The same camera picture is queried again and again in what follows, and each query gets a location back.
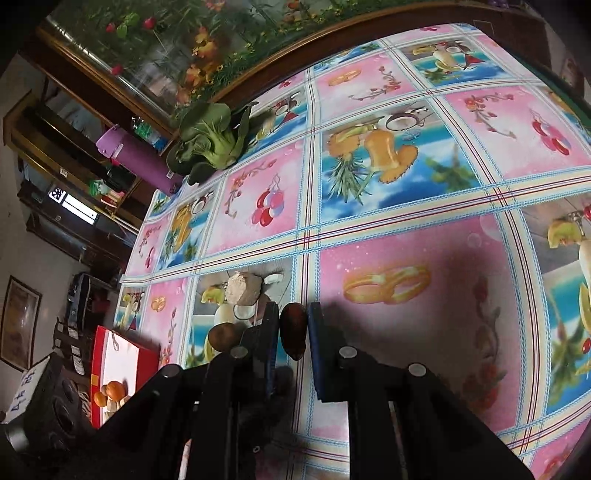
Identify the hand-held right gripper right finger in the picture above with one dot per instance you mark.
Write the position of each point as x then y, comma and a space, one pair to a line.
318, 350

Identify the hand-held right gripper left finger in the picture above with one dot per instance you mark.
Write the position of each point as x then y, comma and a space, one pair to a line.
270, 350

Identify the red date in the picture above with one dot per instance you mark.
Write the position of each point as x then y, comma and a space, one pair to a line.
293, 330

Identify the orange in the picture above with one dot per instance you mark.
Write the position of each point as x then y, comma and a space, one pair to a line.
115, 390
99, 399

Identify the red tray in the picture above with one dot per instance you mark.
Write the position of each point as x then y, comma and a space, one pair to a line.
104, 339

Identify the brown kiwi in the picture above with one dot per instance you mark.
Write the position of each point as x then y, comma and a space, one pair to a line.
221, 337

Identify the black speaker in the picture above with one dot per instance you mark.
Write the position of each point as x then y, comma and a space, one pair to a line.
60, 406

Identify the green bok choy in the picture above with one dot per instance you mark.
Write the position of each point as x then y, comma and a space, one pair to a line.
207, 138

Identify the purple thermos bottle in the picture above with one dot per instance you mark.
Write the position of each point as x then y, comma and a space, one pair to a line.
143, 161

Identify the white paper sign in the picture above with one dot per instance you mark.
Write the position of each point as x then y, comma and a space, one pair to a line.
23, 390

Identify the wooden floral glass cabinet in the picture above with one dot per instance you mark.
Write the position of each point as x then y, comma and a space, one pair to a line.
184, 46

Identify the framed wall picture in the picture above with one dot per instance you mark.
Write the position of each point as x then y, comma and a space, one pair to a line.
18, 323

